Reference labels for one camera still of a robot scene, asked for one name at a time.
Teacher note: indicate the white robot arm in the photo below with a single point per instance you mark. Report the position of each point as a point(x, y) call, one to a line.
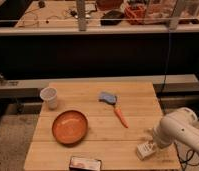
point(177, 125)

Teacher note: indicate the orange ceramic bowl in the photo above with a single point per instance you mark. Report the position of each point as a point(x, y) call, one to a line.
point(70, 127)

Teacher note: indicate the orange toy carrot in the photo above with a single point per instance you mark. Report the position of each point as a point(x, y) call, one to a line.
point(119, 114)

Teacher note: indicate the white plastic cup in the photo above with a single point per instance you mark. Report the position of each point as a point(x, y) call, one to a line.
point(49, 96)

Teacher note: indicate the black bag on bench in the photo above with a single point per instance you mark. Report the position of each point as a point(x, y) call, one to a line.
point(112, 17)

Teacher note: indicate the orange basket on bench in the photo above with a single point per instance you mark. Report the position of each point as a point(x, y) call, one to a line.
point(134, 15)

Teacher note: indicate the black and white box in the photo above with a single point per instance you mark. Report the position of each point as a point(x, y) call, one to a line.
point(84, 164)

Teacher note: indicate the grey metal post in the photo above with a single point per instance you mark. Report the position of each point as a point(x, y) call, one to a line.
point(81, 14)

